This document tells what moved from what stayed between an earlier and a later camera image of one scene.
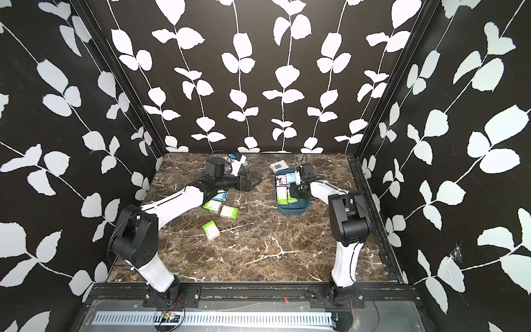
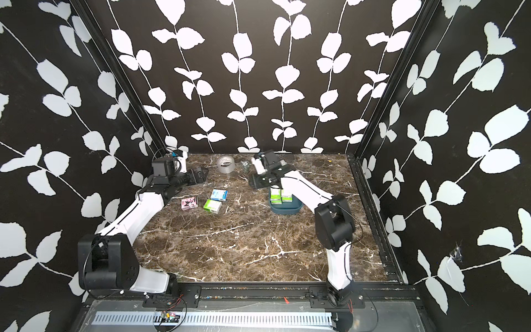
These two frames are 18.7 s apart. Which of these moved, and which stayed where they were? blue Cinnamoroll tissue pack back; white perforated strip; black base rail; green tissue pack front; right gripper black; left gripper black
Moved: green tissue pack front; left gripper black; right gripper black
Stayed: black base rail; white perforated strip; blue Cinnamoroll tissue pack back
